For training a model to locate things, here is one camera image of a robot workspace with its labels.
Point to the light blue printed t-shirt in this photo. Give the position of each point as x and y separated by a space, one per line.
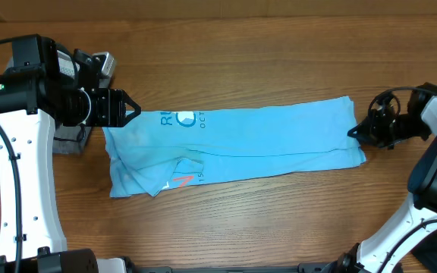
163 150

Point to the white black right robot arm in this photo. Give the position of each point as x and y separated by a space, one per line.
414 220

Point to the grey folded garment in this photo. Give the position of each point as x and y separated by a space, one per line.
70 140

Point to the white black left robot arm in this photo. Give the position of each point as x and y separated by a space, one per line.
31 236

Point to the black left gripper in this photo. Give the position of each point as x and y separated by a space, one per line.
111 114

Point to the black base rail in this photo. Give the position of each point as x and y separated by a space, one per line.
301 268

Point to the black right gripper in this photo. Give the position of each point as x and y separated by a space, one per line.
372 131

